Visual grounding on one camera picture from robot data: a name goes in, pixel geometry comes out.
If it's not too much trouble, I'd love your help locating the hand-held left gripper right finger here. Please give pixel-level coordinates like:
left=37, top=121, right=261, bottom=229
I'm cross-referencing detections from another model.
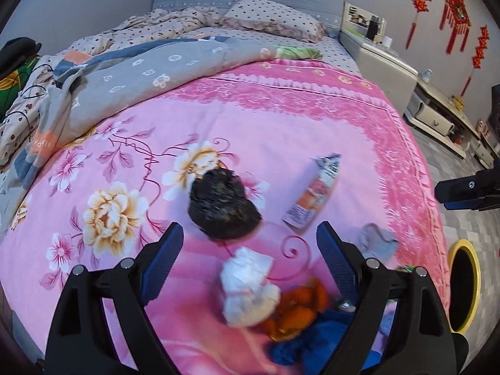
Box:
left=316, top=221, right=456, bottom=375

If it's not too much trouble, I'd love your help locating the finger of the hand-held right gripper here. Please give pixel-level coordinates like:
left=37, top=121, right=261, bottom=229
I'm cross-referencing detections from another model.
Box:
left=435, top=168, right=500, bottom=212

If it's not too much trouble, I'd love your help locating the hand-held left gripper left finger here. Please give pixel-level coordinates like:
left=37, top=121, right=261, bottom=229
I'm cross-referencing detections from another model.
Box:
left=46, top=222, right=184, bottom=375

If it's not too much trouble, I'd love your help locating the grey knotted sock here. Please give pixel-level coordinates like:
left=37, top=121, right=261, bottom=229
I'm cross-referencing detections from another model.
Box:
left=358, top=223, right=399, bottom=260

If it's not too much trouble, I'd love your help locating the white tissue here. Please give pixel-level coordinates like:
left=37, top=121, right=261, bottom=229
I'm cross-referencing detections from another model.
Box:
left=220, top=246, right=281, bottom=328

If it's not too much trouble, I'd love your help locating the yellow round bin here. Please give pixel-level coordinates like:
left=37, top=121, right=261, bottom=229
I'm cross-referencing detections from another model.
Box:
left=446, top=238, right=483, bottom=334

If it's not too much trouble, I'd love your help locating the orange peel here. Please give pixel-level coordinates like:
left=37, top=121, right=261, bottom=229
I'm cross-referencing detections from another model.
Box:
left=261, top=279, right=329, bottom=340

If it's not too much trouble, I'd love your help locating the white low cabinet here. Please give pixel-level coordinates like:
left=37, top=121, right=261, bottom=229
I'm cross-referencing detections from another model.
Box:
left=404, top=80, right=483, bottom=159

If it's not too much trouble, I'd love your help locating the black crumpled plastic bag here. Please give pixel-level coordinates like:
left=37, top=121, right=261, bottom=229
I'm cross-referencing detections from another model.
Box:
left=188, top=169, right=263, bottom=242

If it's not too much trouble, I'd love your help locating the white nightstand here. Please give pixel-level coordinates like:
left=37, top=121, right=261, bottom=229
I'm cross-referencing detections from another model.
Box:
left=339, top=2, right=418, bottom=116

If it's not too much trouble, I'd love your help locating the red hanging knot decoration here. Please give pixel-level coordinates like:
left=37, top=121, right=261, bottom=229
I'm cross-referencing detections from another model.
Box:
left=439, top=0, right=471, bottom=55
left=459, top=25, right=491, bottom=96
left=406, top=0, right=436, bottom=49

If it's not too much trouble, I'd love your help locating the pink floral bedsheet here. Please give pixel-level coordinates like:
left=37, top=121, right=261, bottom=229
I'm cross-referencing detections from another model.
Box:
left=0, top=57, right=452, bottom=375

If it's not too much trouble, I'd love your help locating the black bottle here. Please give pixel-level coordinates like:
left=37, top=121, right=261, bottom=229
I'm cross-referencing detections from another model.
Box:
left=365, top=16, right=381, bottom=42

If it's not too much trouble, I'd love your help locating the grey patterned quilt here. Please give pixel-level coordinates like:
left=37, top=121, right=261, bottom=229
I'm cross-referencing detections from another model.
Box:
left=33, top=36, right=278, bottom=165

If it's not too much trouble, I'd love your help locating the green floral cloth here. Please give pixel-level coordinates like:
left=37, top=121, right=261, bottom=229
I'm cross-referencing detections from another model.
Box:
left=275, top=45, right=325, bottom=60

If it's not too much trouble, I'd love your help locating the green and yellow cloth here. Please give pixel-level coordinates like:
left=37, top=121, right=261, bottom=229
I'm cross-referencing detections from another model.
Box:
left=0, top=60, right=40, bottom=117

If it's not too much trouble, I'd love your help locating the beige spotted duvet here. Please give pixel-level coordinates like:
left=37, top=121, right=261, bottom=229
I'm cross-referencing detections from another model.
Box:
left=0, top=8, right=235, bottom=165

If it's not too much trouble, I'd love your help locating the black cloth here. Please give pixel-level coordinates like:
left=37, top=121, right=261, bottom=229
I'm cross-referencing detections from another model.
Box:
left=0, top=37, right=42, bottom=79

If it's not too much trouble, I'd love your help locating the spotted pillow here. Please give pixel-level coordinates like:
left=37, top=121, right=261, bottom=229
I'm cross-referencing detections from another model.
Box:
left=221, top=0, right=327, bottom=43

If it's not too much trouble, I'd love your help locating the black cable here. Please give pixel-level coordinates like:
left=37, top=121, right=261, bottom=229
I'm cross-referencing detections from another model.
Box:
left=4, top=62, right=79, bottom=133

